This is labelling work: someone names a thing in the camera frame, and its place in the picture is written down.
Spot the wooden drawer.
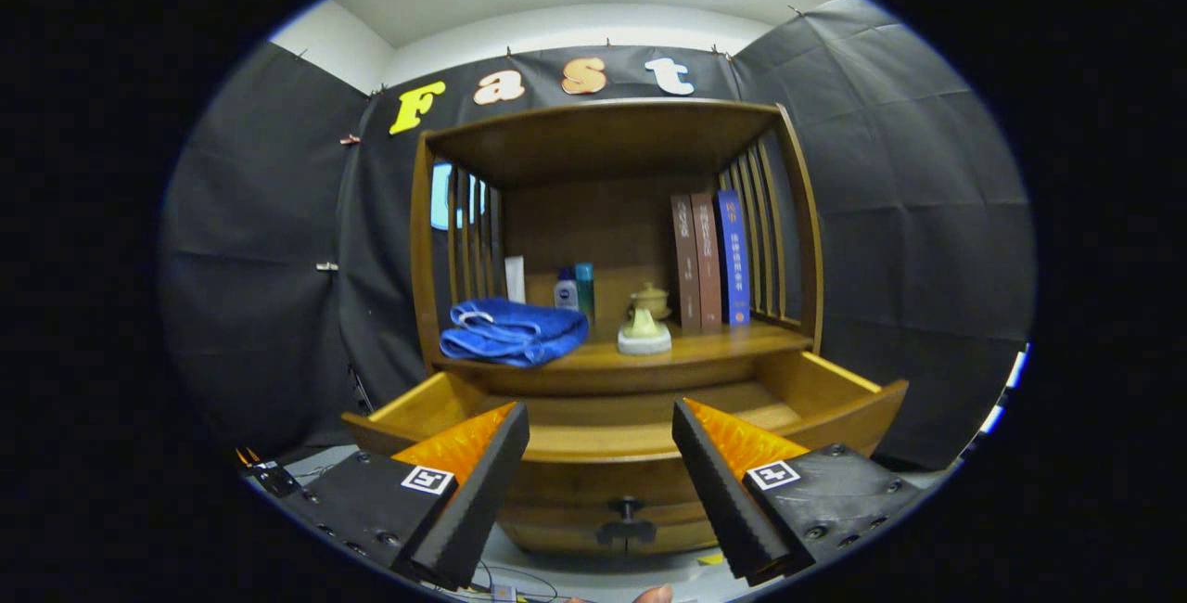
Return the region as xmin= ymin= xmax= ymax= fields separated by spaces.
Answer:
xmin=341 ymin=350 xmax=910 ymax=550

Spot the wooden cabinet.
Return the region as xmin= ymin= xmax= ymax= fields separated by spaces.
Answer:
xmin=341 ymin=98 xmax=910 ymax=556

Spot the wooden countertop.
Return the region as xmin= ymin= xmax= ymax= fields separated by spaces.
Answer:
xmin=436 ymin=320 xmax=815 ymax=372

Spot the blue book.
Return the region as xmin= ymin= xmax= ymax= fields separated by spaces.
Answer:
xmin=714 ymin=189 xmax=751 ymax=327

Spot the dark brown book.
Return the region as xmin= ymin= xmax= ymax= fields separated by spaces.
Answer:
xmin=670 ymin=195 xmax=702 ymax=336

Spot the reddish brown book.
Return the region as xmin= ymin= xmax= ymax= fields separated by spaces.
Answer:
xmin=691 ymin=192 xmax=723 ymax=333

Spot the folded blue towel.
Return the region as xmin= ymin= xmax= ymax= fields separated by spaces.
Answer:
xmin=439 ymin=297 xmax=590 ymax=368

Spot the black backdrop cloth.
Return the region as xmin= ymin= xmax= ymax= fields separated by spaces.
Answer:
xmin=156 ymin=0 xmax=1035 ymax=474

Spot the beige lidded tea cup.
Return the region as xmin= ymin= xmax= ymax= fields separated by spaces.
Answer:
xmin=630 ymin=282 xmax=672 ymax=321

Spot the black floor cable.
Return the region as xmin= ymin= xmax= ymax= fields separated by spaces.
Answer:
xmin=468 ymin=558 xmax=562 ymax=603

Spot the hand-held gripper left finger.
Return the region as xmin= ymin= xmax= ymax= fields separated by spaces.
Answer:
xmin=249 ymin=402 xmax=530 ymax=591

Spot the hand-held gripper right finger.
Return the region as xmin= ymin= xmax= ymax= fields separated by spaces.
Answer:
xmin=671 ymin=398 xmax=928 ymax=587

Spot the green soap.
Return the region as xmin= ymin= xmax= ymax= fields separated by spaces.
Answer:
xmin=618 ymin=306 xmax=672 ymax=356

